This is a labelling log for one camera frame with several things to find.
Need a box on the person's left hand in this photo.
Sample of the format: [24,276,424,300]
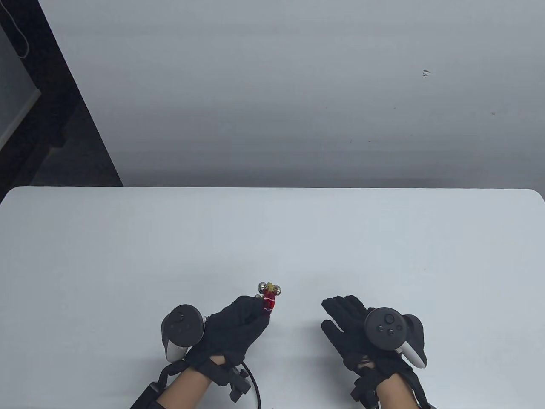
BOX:
[185,295,270,371]

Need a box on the person's right hand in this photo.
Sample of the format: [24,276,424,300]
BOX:
[321,294,410,376]

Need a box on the red handbell with silver bells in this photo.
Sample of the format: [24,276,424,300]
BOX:
[255,281,283,317]

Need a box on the person's left forearm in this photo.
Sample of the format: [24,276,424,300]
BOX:
[157,357,226,409]

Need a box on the person's right forearm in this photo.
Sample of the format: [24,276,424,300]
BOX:
[377,375,412,409]

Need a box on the pale grey cabinet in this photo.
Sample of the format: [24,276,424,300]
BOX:
[0,21,41,150]

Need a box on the black controller with white ring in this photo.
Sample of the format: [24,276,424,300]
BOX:
[161,304,208,363]
[364,307,428,369]

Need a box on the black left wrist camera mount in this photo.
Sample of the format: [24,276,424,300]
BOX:
[129,357,252,409]

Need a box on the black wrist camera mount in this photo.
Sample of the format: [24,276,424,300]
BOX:
[350,367,431,409]
[129,357,252,409]

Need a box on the thin black cable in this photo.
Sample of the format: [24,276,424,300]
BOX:
[242,361,262,409]

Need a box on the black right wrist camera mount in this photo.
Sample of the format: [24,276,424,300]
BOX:
[350,367,431,409]

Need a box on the thin white cable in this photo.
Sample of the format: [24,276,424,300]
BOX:
[0,6,30,58]

